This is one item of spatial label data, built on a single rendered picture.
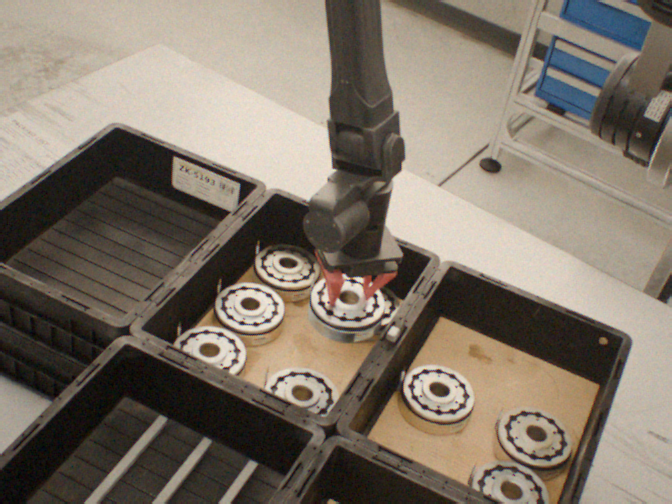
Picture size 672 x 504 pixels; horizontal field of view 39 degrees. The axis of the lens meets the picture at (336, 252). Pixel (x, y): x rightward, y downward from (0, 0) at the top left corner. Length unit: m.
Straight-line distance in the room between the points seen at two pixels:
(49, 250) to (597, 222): 2.20
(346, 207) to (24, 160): 0.97
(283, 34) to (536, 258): 2.33
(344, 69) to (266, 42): 2.87
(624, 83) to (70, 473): 0.96
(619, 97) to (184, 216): 0.72
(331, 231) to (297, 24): 3.05
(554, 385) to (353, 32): 0.65
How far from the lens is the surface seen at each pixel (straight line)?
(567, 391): 1.47
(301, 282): 1.47
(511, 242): 1.93
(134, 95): 2.17
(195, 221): 1.61
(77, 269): 1.51
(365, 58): 1.09
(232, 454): 1.27
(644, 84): 1.51
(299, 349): 1.41
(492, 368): 1.46
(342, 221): 1.11
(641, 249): 3.31
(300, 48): 3.95
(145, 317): 1.29
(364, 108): 1.10
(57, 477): 1.25
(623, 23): 3.09
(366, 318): 1.29
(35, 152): 1.98
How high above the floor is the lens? 1.83
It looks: 39 degrees down
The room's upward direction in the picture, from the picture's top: 11 degrees clockwise
